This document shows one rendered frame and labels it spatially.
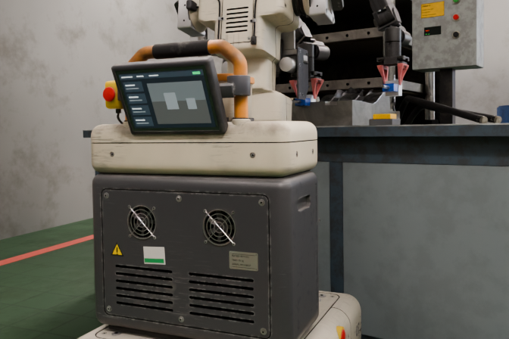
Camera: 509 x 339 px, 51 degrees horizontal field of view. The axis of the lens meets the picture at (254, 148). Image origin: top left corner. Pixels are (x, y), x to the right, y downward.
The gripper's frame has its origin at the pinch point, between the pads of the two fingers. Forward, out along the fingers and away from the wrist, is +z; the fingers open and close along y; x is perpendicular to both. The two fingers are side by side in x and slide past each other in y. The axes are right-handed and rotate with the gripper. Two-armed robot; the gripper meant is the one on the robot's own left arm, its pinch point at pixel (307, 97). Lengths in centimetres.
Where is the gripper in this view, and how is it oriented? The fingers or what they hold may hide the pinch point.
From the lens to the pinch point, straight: 200.7
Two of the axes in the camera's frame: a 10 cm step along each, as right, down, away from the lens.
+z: 0.1, 10.0, 0.3
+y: -8.2, -0.1, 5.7
